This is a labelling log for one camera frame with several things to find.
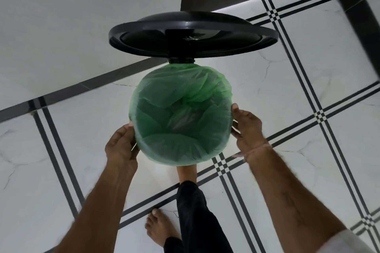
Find person's right forearm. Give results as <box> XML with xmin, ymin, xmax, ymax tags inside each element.
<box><xmin>245</xmin><ymin>145</ymin><xmax>352</xmax><ymax>253</ymax></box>

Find black pedal trash bin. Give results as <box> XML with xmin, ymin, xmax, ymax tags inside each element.
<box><xmin>108</xmin><ymin>11</ymin><xmax>279</xmax><ymax>167</ymax></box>

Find person's left foot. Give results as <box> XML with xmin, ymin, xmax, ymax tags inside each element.
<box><xmin>144</xmin><ymin>208</ymin><xmax>182</xmax><ymax>248</ymax></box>

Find pink thread wrist band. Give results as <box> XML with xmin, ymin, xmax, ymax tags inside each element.
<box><xmin>234</xmin><ymin>141</ymin><xmax>274</xmax><ymax>162</ymax></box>

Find person's left hand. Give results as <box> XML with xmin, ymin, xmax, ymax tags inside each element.
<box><xmin>104</xmin><ymin>121</ymin><xmax>141</xmax><ymax>174</ymax></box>

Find green plastic garbage bag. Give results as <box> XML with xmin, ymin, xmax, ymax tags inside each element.
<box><xmin>128</xmin><ymin>62</ymin><xmax>233</xmax><ymax>167</ymax></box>

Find person's foot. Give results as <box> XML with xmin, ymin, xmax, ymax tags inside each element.
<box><xmin>144</xmin><ymin>208</ymin><xmax>182</xmax><ymax>248</ymax></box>
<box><xmin>176</xmin><ymin>164</ymin><xmax>198</xmax><ymax>185</ymax></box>

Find person's right hand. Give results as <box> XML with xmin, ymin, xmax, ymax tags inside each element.
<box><xmin>230</xmin><ymin>103</ymin><xmax>272</xmax><ymax>162</ymax></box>

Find dark trousers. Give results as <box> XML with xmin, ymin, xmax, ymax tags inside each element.
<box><xmin>163</xmin><ymin>180</ymin><xmax>234</xmax><ymax>253</ymax></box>

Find person's left forearm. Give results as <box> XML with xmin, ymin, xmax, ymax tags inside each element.
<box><xmin>54</xmin><ymin>160</ymin><xmax>139</xmax><ymax>253</ymax></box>

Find person's right foot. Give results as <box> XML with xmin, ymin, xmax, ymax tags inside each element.
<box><xmin>176</xmin><ymin>164</ymin><xmax>198</xmax><ymax>185</ymax></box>

